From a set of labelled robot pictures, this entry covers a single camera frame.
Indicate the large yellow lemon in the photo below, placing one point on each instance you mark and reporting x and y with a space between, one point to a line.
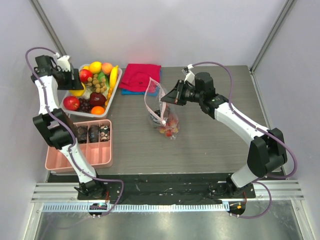
95 67

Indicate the strawberries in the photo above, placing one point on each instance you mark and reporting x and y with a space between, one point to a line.
171 127

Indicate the blueberry bunch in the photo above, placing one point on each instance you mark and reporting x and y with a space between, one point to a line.
155 117

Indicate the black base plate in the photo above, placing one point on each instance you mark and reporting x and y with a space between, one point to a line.
174 189

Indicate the longan bunch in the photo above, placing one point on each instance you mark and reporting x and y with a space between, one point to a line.
95 86

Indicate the blue folded cloth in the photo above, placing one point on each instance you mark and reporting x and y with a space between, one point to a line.
136 82

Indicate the dark grape bunch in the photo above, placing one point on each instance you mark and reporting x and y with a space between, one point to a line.
84 106

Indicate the white slotted cable duct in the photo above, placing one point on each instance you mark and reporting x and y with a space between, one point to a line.
93 207

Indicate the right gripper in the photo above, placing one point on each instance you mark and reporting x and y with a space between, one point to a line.
179 90

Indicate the dark red apple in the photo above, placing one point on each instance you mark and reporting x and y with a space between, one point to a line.
97 99

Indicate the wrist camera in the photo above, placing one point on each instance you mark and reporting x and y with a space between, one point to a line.
189 75
63 62

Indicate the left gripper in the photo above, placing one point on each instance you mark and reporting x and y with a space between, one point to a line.
73 84

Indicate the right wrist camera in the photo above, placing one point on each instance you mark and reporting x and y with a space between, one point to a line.
189 75

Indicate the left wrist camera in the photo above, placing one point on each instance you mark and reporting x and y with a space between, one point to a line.
63 62

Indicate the clear pink zip top bag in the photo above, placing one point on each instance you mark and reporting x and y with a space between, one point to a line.
152 100

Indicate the orange peach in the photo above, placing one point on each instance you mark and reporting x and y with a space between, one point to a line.
106 68

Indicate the pink divided tray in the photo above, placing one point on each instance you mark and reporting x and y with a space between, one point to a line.
98 154

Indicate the orange fruit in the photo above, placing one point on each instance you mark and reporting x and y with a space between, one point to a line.
97 110

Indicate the dark chocolate donut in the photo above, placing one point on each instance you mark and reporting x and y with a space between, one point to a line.
93 134

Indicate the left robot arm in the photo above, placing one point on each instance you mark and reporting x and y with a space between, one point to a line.
55 126

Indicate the green lettuce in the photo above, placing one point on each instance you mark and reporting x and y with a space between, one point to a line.
103 78

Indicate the white fruit basket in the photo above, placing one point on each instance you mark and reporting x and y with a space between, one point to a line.
110 94

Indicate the nut topped donut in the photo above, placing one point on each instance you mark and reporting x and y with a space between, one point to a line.
82 132

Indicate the red folded cloth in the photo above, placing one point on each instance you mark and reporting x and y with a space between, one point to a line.
143 67

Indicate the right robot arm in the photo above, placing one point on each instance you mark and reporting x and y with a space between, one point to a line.
265 153

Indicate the sprinkled chocolate donut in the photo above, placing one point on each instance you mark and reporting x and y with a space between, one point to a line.
104 133

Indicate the yellow banana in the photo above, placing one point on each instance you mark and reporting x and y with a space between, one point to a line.
113 77

